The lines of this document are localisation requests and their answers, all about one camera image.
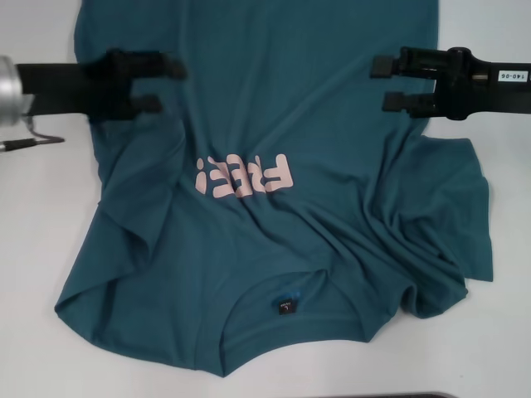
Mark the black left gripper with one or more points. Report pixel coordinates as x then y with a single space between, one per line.
62 87

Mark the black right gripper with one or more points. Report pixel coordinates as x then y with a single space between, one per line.
464 91

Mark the teal t-shirt with pink print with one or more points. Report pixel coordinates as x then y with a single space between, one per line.
269 103

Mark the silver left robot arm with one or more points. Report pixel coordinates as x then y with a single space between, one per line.
10 87

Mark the dark flat panel edge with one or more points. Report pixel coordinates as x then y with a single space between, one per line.
386 396

